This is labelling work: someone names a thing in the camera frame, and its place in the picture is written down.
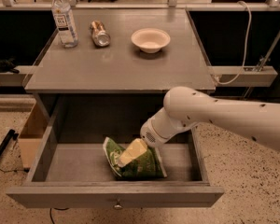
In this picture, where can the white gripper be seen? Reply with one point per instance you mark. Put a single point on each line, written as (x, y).
(148, 134)

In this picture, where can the green jalapeno chip bag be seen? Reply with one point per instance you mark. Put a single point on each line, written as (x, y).
(149, 165)

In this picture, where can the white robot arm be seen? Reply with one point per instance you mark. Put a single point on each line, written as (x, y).
(184, 108)

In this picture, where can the metal drawer knob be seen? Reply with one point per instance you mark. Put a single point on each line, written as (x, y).
(117, 205)

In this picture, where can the open grey top drawer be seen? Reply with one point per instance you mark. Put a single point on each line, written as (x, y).
(71, 170)

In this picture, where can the grey wooden cabinet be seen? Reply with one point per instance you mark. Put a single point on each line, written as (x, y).
(121, 66)

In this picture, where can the light wooden box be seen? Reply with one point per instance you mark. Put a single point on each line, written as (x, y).
(31, 136)

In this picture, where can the white paper bowl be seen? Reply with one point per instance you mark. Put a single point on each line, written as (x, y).
(150, 40)

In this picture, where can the silver metal can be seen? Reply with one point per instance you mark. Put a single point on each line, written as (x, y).
(99, 35)

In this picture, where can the black pole on floor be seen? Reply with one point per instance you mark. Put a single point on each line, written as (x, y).
(11, 134)

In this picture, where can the clear plastic water bottle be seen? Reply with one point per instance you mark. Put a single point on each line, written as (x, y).
(65, 23)

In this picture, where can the black object on ledge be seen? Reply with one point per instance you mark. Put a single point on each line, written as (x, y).
(7, 65)

